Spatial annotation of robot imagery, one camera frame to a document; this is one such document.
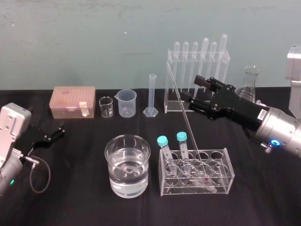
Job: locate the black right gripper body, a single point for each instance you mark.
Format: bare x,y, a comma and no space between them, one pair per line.
237,108

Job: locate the glass conical flask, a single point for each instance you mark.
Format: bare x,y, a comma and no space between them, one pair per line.
249,84

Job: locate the long glass thermometer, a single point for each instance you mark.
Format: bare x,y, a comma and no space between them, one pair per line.
182,107

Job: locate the plastic graduated cylinder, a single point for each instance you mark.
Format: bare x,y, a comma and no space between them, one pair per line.
152,94

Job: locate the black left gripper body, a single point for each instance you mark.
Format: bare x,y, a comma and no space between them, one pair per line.
28,140

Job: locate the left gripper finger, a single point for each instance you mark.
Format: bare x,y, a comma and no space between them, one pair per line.
50,142
57,131

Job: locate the clear acrylic test tube rack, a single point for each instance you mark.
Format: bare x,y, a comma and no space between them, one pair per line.
221,171

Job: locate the black table cloth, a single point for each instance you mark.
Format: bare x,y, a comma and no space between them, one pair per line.
77,207

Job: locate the pink translucent pipette tip box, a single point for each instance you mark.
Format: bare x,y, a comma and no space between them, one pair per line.
70,103

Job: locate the teal capped centrifuge tube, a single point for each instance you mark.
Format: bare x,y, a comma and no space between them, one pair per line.
182,139
163,142

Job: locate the small glass beaker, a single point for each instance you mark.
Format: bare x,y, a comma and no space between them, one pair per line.
106,109

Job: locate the translucent plastic measuring cup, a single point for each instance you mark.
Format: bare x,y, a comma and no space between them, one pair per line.
127,103

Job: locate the beige tape strip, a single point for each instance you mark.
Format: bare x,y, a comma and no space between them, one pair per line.
84,109

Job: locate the clear acrylic pipette stand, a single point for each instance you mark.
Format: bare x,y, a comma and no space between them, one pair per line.
169,103

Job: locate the large glass beaker with water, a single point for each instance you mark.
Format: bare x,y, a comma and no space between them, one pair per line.
128,174

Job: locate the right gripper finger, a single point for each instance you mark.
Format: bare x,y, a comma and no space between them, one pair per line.
200,106
211,83

